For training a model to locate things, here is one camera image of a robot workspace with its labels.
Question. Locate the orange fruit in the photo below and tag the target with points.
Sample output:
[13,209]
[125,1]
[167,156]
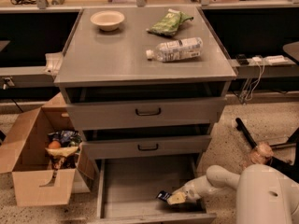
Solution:
[54,145]

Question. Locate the yellow snack bag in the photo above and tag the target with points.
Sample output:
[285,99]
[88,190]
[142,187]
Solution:
[62,151]

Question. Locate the cream white bowl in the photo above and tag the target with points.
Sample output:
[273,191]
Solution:
[108,20]

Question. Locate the white power strip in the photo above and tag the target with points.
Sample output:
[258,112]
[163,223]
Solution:
[269,60]

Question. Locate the green snack bag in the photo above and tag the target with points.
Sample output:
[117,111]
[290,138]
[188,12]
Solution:
[169,24]

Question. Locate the grey top drawer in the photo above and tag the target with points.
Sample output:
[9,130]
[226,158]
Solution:
[148,113]

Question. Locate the brown cardboard box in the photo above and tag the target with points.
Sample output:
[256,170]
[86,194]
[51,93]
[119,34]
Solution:
[25,155]

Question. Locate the grey bottom drawer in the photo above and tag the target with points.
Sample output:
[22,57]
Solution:
[128,190]

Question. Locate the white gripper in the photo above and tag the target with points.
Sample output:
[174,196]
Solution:
[189,189]

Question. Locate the dark blue rxbar wrapper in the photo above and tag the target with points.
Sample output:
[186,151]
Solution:
[163,195]

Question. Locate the grey drawer cabinet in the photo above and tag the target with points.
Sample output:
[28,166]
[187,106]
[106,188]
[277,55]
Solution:
[112,66]

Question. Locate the black chair base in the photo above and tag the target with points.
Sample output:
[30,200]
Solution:
[290,170]

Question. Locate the dark blue snack bag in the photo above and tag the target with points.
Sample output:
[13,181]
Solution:
[66,138]

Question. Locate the grey drawer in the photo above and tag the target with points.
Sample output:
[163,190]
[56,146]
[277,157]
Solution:
[128,190]
[148,113]
[144,147]

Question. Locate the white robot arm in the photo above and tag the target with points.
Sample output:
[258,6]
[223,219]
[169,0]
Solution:
[264,195]

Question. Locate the grey middle drawer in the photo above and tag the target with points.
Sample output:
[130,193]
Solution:
[144,147]

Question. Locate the clear plastic jar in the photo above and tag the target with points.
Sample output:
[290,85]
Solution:
[261,154]

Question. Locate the clear plastic water bottle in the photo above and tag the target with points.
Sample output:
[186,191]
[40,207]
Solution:
[176,50]

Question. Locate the black phone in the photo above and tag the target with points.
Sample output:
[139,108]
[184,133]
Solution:
[242,59]

